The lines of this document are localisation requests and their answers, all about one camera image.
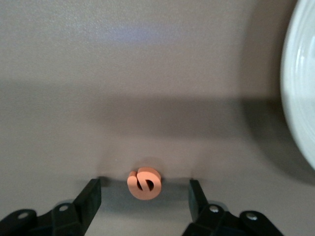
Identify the brown table cover sheet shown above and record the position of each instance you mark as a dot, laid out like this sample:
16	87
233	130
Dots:
123	73

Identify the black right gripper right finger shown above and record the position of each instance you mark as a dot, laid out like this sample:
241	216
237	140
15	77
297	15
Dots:
216	223

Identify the orange foam letter e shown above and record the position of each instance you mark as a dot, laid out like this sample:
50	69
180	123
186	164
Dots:
145	195

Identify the beige brown round plate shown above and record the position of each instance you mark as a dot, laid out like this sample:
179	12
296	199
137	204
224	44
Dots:
300	98

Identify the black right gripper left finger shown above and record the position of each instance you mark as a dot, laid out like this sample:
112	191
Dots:
73	218

